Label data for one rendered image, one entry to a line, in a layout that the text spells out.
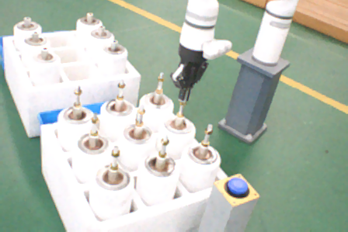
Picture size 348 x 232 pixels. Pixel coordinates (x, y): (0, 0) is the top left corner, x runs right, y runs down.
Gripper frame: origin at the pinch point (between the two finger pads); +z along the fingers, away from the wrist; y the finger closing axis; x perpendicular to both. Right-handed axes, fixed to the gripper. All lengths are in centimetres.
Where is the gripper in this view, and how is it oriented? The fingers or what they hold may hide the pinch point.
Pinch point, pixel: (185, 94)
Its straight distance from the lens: 101.0
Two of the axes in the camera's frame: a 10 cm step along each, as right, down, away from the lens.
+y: -6.2, 3.4, -7.0
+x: 7.6, 4.5, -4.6
